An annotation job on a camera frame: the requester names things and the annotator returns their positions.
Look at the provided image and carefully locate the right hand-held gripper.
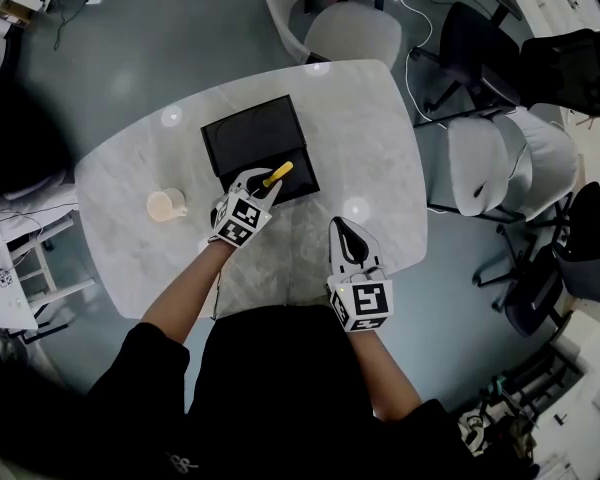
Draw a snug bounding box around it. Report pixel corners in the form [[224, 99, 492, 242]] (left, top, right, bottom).
[[325, 215, 395, 335]]

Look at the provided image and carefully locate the black rectangular tray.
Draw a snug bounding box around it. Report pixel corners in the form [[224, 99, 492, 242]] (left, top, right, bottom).
[[200, 94, 322, 208]]

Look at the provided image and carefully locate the white mug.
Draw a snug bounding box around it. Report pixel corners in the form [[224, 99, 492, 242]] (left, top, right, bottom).
[[146, 187, 189, 224]]

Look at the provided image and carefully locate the white desk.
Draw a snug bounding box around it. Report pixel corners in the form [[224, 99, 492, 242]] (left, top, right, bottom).
[[0, 187, 97, 344]]

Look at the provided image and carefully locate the person's black clothing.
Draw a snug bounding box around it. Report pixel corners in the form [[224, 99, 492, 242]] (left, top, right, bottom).
[[79, 305, 541, 480]]

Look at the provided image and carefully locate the person's right forearm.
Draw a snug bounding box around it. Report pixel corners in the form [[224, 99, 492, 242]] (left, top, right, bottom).
[[347, 328, 424, 422]]

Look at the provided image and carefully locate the black office chair with headrest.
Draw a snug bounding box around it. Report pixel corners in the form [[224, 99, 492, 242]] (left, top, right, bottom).
[[408, 0, 524, 125]]

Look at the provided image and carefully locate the black mesh office chair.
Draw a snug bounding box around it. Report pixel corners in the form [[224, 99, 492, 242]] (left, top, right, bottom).
[[519, 27, 600, 119], [472, 181, 600, 339]]

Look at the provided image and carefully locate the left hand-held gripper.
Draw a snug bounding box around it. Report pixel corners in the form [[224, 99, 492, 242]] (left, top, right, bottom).
[[208, 166, 284, 250]]

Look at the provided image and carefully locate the white shell chair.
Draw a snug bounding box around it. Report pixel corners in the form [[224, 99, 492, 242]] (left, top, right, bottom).
[[260, 0, 404, 72], [413, 105, 580, 225]]

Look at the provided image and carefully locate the person's left forearm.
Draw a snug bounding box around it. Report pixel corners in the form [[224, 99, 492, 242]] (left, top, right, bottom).
[[139, 240, 239, 345]]

